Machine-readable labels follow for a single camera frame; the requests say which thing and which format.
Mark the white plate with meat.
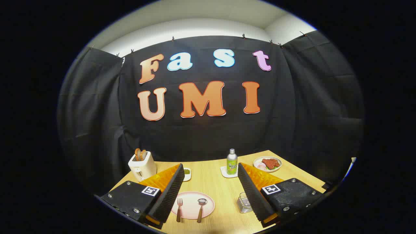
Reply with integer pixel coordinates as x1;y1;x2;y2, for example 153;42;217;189
253;156;282;173

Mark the cream white toaster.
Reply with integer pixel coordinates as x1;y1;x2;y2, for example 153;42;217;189
128;151;157;182

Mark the metal wire cutlery rack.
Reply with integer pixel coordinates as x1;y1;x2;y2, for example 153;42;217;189
237;192;254;214

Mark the pink round plate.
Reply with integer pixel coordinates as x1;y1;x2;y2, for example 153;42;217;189
171;191;215;220

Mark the green soda bottle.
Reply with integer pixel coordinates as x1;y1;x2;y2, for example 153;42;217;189
227;149;238;175

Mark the white square coaster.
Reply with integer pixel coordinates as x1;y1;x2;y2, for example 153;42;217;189
220;166;239;178

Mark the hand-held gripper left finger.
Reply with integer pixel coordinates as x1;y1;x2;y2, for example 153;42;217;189
100;163;185;229

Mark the spoon with brown handle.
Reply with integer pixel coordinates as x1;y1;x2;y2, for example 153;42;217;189
197;198;208;223

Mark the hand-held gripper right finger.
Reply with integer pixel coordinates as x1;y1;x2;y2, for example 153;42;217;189
238;162;324;228

